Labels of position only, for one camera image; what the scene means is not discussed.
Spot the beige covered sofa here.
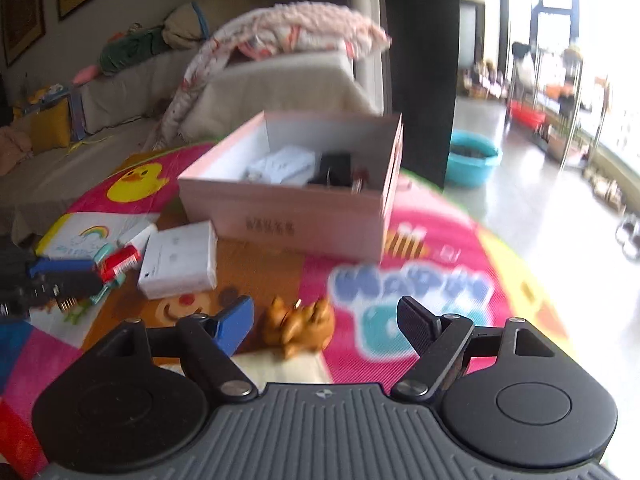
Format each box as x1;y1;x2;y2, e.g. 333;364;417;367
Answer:
0;0;386;241

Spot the metal rack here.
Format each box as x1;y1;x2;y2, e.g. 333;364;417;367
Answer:
510;42;611;171

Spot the beige slipper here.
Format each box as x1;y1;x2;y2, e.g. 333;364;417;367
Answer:
587;175;628;211

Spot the teal plastic gadget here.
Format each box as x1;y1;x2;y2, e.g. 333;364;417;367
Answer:
90;242;141;306

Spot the black hair dryer nozzle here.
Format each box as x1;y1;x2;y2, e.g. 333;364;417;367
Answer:
307;151;353;188

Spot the teal plastic basin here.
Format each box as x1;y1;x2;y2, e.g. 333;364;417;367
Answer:
446;129;503;188

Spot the pink cloth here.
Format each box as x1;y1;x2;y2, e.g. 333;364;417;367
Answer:
0;127;33;176

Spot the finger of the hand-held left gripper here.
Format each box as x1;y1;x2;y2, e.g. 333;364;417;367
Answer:
27;256;98;281
17;271;104;311

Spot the green plush toy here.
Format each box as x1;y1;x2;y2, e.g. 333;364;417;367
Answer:
99;22;168;77

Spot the beige pillow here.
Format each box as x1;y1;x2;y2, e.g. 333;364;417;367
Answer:
162;0;273;51

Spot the cream cosmetic tube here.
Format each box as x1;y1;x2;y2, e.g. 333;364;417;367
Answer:
117;223;158;256

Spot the red plastic basin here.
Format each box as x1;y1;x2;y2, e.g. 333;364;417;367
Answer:
507;100;548;128

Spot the blue strap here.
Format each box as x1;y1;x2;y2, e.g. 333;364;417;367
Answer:
190;2;211;41

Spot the floral pink blanket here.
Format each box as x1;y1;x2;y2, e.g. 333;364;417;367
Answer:
150;2;393;148

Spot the pink cardboard box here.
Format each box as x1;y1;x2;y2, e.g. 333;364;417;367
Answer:
177;111;405;263

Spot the dark slipper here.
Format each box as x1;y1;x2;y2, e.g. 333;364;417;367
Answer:
615;212;640;261

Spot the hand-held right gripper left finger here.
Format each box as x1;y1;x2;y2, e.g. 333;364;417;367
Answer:
107;295;258;403

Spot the golden bear figurine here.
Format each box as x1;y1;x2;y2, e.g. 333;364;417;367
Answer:
262;295;336;360

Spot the white battery charger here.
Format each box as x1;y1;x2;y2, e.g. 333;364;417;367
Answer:
244;145;317;188

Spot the white carton box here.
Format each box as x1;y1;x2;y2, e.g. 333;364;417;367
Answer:
137;220;219;301

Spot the colourful cartoon play mat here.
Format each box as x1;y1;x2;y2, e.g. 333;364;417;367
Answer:
0;142;601;480

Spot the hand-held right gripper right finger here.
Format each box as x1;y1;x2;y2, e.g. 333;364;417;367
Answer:
390;296;557;403

